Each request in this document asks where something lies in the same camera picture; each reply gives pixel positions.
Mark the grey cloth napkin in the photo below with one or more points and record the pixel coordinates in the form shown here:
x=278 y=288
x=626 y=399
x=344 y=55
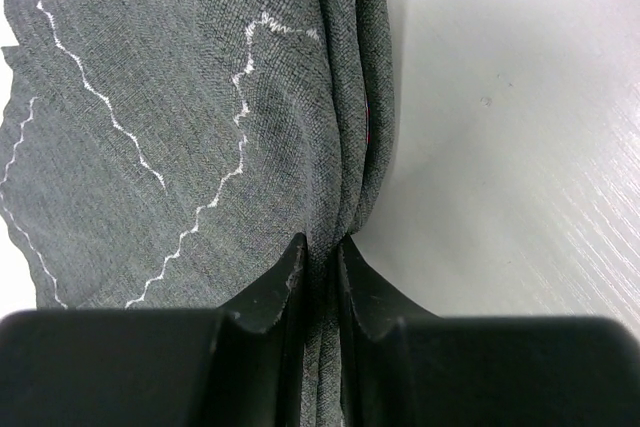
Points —
x=163 y=153

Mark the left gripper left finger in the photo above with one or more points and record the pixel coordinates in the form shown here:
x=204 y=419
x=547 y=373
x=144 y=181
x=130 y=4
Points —
x=237 y=365

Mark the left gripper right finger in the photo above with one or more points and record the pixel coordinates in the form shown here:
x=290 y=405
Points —
x=404 y=366

